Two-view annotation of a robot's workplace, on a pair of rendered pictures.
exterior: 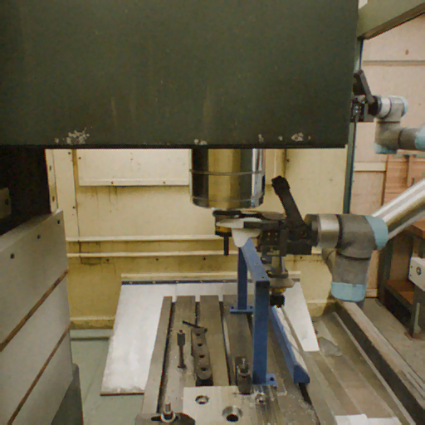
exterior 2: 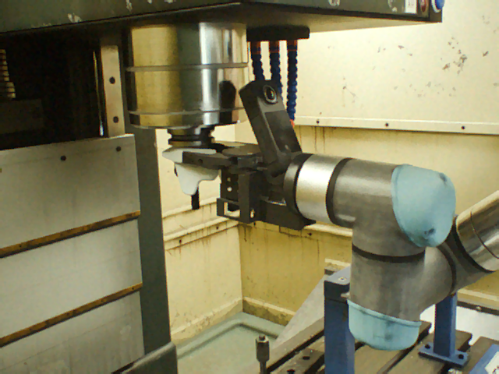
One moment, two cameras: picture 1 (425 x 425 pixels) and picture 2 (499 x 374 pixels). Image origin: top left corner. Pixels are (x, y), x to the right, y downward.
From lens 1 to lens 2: 67 cm
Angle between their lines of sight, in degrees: 42
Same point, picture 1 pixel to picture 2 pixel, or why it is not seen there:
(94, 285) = (293, 266)
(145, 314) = not seen: hidden behind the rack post
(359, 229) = (365, 190)
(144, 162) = (362, 92)
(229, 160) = (136, 47)
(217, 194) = (131, 102)
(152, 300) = not seen: hidden behind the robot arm
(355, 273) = (364, 284)
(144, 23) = not seen: outside the picture
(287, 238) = (248, 191)
